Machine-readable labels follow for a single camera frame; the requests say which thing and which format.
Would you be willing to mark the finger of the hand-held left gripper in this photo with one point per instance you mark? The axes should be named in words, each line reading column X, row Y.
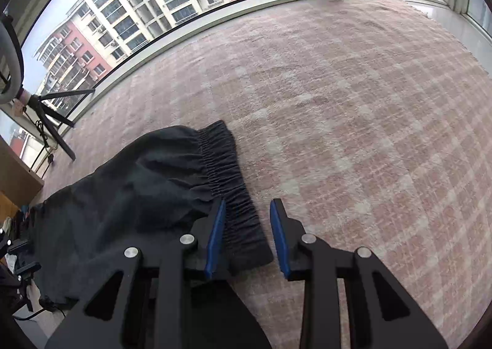
column 29, row 269
column 19, row 247

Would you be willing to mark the pink plaid blanket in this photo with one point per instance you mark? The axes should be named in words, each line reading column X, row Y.
column 346, row 122

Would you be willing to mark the dark grey pants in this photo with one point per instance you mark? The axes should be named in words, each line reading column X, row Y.
column 134, row 187

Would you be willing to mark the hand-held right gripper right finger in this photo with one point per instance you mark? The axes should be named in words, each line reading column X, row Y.
column 280, row 237

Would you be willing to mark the pile of colourful clothes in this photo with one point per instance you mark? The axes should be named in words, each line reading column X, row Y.
column 24, row 218

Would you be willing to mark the brown wooden furniture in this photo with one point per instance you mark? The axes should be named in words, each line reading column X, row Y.
column 5, row 208

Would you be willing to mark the black tripod stand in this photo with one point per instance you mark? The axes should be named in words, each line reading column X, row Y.
column 50, row 122

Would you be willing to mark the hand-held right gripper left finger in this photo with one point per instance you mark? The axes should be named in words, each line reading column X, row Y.
column 215, row 237

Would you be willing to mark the white paper tag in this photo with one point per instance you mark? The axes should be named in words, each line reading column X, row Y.
column 18, row 107

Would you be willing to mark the light wooden cabinet panel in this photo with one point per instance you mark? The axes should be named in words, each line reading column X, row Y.
column 17, row 172

